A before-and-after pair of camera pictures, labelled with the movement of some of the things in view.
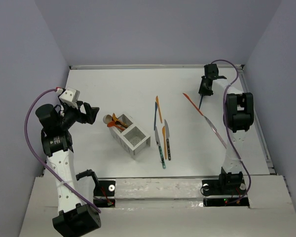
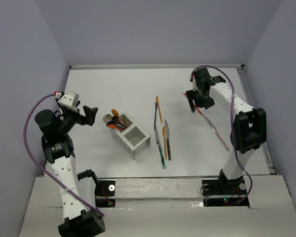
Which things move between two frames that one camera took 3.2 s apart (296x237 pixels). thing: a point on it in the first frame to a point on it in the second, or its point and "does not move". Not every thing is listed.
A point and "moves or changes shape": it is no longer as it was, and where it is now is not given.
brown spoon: [119, 122] moves or changes shape
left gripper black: [91, 112] does not move
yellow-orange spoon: [114, 117] moves or changes shape
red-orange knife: [186, 95] does not move
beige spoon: [107, 118] does not move
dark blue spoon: [201, 101] moves or changes shape
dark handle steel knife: [167, 136] does not move
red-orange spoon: [113, 124] does not move
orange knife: [158, 104] does not move
